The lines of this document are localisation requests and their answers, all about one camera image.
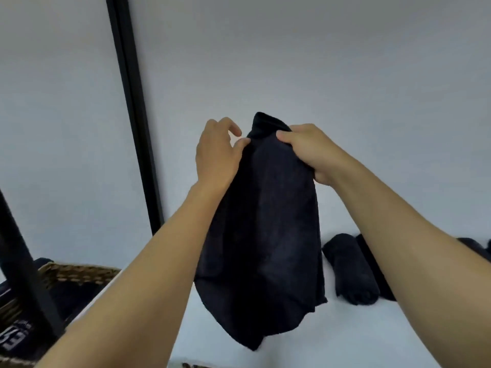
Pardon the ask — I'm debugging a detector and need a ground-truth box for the person's left hand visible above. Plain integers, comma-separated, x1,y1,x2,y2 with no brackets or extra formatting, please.
195,117,251,196

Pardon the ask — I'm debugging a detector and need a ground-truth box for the person's right forearm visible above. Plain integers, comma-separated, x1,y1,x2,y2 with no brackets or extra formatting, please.
329,160,491,368

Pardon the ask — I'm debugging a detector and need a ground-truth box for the person's right hand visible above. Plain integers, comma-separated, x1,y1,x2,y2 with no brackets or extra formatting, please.
276,123,361,187

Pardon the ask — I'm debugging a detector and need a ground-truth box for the large wicker hamper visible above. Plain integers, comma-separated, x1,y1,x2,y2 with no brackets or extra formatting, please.
0,262,122,368

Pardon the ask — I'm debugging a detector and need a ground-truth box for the person's left forearm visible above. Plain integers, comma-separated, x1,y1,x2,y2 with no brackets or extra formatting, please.
36,183,227,368

